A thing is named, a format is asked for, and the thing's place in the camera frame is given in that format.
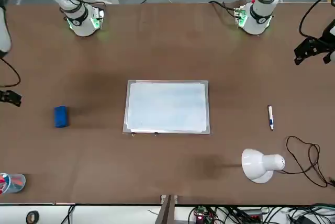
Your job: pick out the long black power supply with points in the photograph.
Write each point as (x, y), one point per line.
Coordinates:
(252, 213)

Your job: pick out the red capped marker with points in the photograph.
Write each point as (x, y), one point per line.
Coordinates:
(2, 182)

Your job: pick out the aluminium frame post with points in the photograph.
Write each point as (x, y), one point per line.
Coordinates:
(165, 213)

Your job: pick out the white whiteboard marker blue band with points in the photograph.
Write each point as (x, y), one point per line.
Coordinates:
(270, 119)

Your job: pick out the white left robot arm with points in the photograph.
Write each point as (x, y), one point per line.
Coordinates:
(259, 17)

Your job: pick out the blue plastic eraser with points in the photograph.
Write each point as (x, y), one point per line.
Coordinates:
(61, 116)

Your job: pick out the black tape roll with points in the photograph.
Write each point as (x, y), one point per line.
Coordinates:
(27, 217)

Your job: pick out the circuit board red light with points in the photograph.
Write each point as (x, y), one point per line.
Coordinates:
(200, 217)

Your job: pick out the clear plastic pen cup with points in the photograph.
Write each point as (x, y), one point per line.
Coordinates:
(15, 190)

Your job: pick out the white desk lamp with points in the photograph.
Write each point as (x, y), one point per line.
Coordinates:
(261, 163)

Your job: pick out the metal framed whiteboard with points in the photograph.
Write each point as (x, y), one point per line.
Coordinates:
(167, 106)

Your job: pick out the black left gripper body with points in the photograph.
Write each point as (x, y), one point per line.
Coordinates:
(327, 44)

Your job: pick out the orange highlighter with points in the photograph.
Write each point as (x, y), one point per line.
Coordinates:
(17, 181)

